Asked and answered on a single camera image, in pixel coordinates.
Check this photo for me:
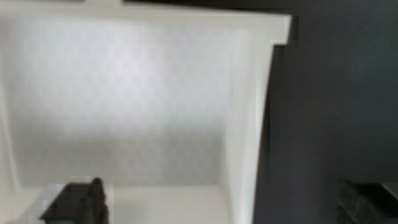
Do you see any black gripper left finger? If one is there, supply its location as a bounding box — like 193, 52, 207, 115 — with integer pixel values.
39, 177, 108, 224

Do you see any white drawer box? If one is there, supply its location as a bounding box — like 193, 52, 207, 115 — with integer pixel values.
0, 0, 291, 224

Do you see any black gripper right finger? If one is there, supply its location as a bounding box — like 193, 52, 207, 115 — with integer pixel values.
335, 181, 398, 224

